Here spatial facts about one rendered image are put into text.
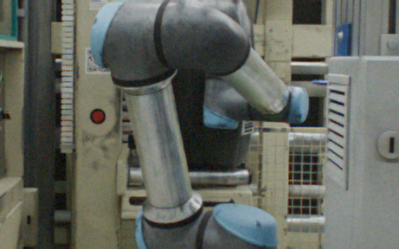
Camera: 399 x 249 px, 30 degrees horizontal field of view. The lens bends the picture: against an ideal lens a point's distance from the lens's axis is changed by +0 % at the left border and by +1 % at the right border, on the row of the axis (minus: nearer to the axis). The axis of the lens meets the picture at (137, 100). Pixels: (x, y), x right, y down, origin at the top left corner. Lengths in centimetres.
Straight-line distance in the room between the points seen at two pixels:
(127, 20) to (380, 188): 56
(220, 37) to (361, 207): 47
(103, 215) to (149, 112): 91
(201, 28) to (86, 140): 101
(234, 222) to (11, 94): 88
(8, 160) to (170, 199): 77
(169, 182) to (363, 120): 61
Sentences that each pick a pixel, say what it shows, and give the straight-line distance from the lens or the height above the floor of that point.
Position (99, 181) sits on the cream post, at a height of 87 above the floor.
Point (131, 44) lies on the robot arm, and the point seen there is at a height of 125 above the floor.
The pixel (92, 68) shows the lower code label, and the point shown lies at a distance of 209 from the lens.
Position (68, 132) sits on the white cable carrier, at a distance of 212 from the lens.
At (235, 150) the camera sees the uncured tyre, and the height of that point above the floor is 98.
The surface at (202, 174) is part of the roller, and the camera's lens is 203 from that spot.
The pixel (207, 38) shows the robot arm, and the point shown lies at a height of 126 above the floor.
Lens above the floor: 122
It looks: 3 degrees down
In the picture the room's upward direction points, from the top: 1 degrees clockwise
